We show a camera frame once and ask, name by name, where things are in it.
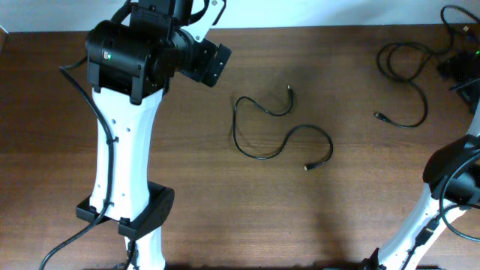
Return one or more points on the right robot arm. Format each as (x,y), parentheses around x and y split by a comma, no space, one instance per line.
(451,182)

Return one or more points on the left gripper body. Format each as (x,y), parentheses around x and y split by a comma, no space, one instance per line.
(214,64)

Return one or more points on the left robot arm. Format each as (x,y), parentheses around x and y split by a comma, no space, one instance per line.
(131,59)

